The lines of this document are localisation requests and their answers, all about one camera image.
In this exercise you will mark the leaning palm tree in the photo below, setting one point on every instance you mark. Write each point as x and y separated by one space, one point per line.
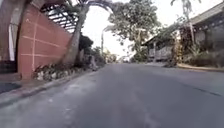
75 36

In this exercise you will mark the grey house with roof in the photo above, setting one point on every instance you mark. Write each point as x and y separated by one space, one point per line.
160 48

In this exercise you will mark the bushes along wall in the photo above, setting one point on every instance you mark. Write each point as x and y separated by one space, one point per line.
60 70

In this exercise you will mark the grey concrete kerb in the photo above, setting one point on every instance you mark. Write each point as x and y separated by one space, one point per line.
30 87

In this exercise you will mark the red brick wall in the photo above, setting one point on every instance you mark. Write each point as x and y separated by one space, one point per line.
41 43

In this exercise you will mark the large leafy tree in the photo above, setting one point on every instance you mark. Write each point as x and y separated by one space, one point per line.
135 23

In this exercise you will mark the grey asphalt road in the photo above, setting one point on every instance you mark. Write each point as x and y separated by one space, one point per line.
133 96

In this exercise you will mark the pole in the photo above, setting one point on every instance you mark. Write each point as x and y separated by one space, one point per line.
102 45

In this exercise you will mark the house with dark roof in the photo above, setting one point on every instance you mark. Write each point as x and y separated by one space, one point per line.
206 36

